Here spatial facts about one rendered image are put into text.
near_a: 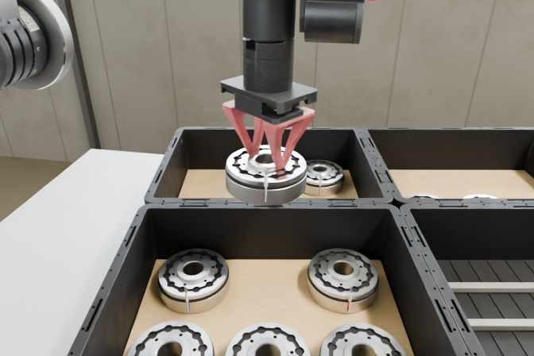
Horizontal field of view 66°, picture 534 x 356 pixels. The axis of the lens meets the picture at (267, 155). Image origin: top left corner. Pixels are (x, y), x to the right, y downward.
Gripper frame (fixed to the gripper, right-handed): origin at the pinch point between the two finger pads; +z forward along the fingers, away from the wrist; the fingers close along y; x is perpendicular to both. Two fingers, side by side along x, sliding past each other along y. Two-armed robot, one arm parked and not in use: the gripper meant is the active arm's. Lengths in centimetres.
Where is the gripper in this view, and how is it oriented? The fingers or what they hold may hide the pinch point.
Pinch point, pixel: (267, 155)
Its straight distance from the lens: 51.9
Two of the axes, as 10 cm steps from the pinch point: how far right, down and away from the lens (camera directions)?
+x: -7.2, 3.1, -6.3
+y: -7.0, -3.3, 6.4
